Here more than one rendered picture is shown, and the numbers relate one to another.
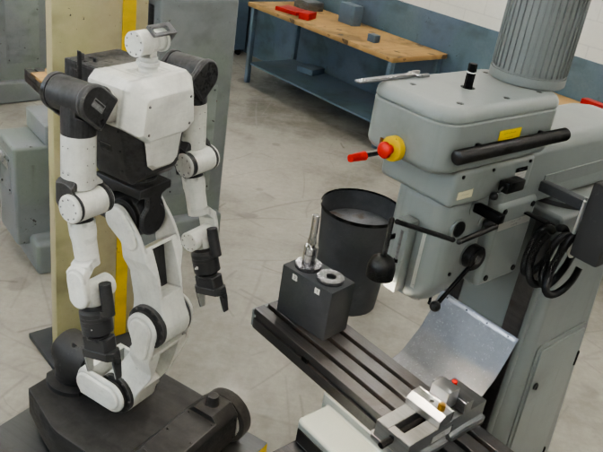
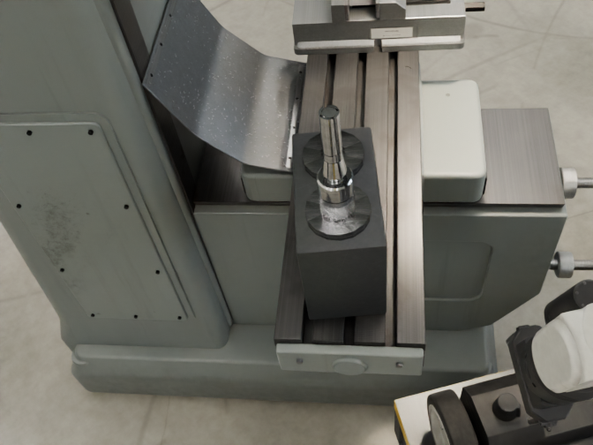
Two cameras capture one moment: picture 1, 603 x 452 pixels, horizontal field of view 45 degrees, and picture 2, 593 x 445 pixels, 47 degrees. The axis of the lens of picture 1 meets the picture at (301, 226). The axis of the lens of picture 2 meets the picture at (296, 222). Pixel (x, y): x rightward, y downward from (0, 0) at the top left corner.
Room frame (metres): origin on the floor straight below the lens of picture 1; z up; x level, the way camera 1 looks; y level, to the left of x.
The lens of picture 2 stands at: (2.44, 0.39, 1.87)
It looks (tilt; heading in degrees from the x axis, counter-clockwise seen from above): 53 degrees down; 237
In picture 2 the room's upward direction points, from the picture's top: 10 degrees counter-clockwise
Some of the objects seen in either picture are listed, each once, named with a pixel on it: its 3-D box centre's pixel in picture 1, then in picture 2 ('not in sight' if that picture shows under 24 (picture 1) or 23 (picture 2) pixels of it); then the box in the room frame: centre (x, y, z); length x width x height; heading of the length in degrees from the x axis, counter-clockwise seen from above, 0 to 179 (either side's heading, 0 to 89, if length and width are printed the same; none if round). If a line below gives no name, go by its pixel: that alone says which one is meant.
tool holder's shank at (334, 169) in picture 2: (314, 230); (332, 145); (2.09, -0.04, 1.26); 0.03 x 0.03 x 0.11
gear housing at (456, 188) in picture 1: (458, 163); not in sight; (1.79, -0.38, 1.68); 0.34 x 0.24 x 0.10; 134
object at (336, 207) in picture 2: (310, 256); (336, 194); (2.09, -0.04, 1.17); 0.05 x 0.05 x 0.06
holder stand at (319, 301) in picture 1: (315, 295); (339, 222); (2.06, -0.08, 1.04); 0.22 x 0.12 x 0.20; 51
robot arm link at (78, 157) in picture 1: (82, 175); not in sight; (1.69, 0.58, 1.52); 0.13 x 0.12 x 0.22; 153
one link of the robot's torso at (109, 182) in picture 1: (119, 194); not in sight; (1.93, 0.55, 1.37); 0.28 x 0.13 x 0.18; 62
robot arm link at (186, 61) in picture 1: (189, 78); not in sight; (2.10, 0.40, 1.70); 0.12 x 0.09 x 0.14; 61
